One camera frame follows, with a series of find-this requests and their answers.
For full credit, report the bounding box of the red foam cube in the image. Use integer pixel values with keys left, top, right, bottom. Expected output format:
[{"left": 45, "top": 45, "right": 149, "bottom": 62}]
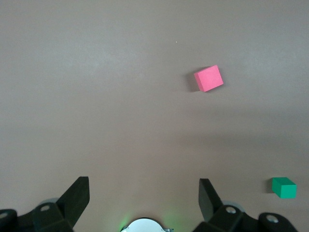
[{"left": 194, "top": 64, "right": 225, "bottom": 93}]

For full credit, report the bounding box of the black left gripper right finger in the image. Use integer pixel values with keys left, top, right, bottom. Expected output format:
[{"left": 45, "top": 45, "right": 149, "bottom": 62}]
[{"left": 194, "top": 178, "right": 299, "bottom": 232}]

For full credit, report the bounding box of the brown table cloth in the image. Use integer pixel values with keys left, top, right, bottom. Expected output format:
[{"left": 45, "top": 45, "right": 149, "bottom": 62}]
[{"left": 0, "top": 0, "right": 309, "bottom": 232}]

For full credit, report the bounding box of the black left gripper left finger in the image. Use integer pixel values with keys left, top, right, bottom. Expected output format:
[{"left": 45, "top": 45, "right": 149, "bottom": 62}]
[{"left": 0, "top": 176, "right": 90, "bottom": 232}]

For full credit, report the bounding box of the green foam cube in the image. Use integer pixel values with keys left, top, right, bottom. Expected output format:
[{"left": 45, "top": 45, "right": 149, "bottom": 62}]
[{"left": 271, "top": 177, "right": 297, "bottom": 200}]

